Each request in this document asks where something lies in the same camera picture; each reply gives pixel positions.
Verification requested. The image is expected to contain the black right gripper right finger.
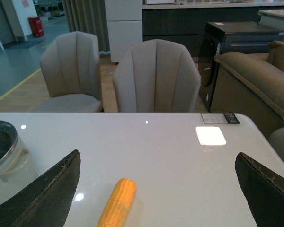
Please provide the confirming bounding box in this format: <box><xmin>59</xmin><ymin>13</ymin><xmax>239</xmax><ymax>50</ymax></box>
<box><xmin>235</xmin><ymin>152</ymin><xmax>284</xmax><ymax>227</ymax></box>

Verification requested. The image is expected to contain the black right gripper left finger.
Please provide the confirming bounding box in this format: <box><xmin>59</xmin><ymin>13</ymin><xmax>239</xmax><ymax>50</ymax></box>
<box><xmin>0</xmin><ymin>150</ymin><xmax>80</xmax><ymax>227</ymax></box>

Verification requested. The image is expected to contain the yellow corn cob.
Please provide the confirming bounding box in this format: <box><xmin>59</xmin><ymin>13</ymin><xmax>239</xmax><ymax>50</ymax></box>
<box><xmin>97</xmin><ymin>178</ymin><xmax>137</xmax><ymax>227</ymax></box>

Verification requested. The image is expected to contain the white electric cooking pot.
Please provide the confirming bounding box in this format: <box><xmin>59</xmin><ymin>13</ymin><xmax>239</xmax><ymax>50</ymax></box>
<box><xmin>0</xmin><ymin>120</ymin><xmax>38</xmax><ymax>205</ymax></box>

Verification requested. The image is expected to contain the table label sticker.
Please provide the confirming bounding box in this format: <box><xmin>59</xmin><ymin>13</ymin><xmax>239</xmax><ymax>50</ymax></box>
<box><xmin>201</xmin><ymin>113</ymin><xmax>240</xmax><ymax>124</ymax></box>

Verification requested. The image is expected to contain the brown sofa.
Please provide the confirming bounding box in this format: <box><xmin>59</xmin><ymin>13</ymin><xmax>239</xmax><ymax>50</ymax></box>
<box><xmin>210</xmin><ymin>41</ymin><xmax>284</xmax><ymax>138</ymax></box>

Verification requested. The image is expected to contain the beige chair left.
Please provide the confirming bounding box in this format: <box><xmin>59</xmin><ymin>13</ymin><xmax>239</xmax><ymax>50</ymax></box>
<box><xmin>35</xmin><ymin>31</ymin><xmax>104</xmax><ymax>113</ymax></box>

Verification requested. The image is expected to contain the beige chair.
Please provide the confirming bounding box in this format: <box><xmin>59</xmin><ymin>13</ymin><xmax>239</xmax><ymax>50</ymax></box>
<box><xmin>113</xmin><ymin>39</ymin><xmax>201</xmax><ymax>113</ymax></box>
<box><xmin>35</xmin><ymin>31</ymin><xmax>104</xmax><ymax>113</ymax></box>

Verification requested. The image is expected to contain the beige chair middle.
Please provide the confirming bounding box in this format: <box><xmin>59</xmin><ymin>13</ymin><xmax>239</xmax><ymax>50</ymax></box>
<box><xmin>113</xmin><ymin>39</ymin><xmax>201</xmax><ymax>113</ymax></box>

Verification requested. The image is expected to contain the black washing machine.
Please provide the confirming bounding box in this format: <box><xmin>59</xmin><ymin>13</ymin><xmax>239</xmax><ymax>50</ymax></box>
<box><xmin>198</xmin><ymin>22</ymin><xmax>284</xmax><ymax>111</ymax></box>

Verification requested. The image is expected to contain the red box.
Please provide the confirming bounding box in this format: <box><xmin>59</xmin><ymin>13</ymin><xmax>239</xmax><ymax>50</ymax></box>
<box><xmin>28</xmin><ymin>17</ymin><xmax>44</xmax><ymax>37</ymax></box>

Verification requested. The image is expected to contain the grey curtain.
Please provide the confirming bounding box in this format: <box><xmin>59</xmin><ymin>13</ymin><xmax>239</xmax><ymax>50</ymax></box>
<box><xmin>62</xmin><ymin>0</ymin><xmax>110</xmax><ymax>52</ymax></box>

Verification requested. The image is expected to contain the dark kitchen counter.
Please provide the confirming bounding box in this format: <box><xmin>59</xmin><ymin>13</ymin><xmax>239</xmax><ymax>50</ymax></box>
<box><xmin>142</xmin><ymin>0</ymin><xmax>284</xmax><ymax>58</ymax></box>

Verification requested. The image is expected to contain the white refrigerator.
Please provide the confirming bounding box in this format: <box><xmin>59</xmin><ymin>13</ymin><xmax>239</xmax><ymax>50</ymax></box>
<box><xmin>105</xmin><ymin>0</ymin><xmax>142</xmax><ymax>63</ymax></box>

